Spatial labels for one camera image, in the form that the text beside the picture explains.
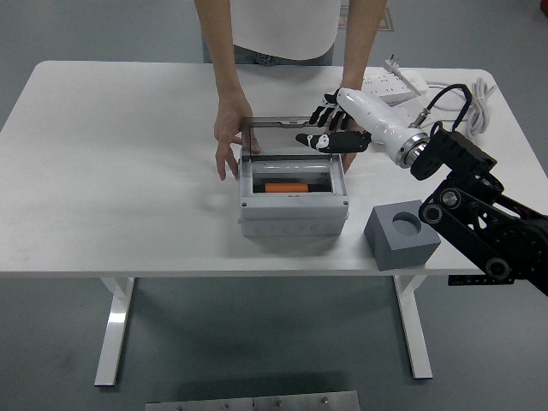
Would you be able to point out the person's right hand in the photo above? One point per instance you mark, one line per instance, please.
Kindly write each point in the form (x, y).
(229, 124)

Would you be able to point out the person's left hand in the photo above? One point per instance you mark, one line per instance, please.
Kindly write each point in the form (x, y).
(349, 160)

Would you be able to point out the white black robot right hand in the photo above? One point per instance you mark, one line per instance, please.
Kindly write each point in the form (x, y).
(377, 120)

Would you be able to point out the transparent hinged box lid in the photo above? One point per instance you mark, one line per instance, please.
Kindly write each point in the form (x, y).
(274, 139)

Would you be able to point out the orange cylindrical battery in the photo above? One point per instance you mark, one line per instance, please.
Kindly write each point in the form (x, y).
(287, 187)

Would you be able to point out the grey plastic electrical box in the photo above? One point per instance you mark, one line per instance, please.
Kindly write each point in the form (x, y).
(295, 210)

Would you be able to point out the person's left forearm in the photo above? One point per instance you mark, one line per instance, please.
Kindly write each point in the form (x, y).
(361, 47)

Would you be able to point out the person's right forearm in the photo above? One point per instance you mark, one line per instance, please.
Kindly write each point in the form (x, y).
(220, 47)

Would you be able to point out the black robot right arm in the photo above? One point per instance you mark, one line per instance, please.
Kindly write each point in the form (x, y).
(471, 231)

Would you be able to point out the white power strip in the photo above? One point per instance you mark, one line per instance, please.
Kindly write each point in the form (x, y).
(394, 85)

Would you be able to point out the grey block with round hole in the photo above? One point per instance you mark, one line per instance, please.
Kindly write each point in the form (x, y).
(398, 252)

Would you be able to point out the person's torso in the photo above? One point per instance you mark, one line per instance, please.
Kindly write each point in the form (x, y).
(282, 25)

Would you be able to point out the black table control panel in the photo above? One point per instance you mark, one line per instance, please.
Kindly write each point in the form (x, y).
(471, 280)

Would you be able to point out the white table leg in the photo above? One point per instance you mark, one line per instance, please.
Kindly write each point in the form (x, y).
(413, 325)
(115, 325)

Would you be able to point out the grey metal plate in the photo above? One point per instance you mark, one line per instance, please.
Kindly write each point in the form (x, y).
(252, 402)

